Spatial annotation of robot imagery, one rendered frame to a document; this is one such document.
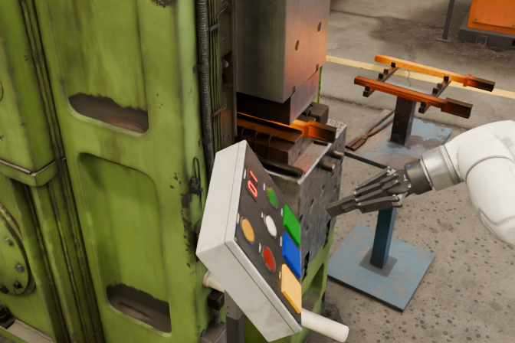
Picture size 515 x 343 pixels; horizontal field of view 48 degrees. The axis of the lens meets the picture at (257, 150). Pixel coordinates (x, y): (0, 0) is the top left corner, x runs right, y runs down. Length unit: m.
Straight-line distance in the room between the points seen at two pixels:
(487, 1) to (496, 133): 3.95
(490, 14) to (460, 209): 2.39
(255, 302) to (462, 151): 0.52
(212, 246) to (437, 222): 2.12
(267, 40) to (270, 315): 0.68
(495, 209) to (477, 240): 1.90
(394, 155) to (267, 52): 0.90
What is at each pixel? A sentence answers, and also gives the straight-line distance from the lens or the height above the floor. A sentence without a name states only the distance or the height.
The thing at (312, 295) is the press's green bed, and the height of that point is 0.15.
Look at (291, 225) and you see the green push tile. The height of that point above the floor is 1.02.
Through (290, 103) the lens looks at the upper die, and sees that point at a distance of 1.59.
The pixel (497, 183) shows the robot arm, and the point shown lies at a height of 1.27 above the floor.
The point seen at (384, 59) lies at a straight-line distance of 2.35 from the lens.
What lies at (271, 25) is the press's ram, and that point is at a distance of 1.46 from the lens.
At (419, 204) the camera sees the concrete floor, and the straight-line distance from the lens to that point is 3.16.
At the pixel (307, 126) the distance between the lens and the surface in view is 1.73.
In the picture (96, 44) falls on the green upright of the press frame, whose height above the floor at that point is 1.32.
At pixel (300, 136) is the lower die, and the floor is 0.99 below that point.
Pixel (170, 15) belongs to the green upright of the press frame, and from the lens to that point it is 1.28.
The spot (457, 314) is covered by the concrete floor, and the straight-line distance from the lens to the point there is 2.65.
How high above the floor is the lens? 1.91
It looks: 34 degrees down
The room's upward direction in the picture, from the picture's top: 1 degrees clockwise
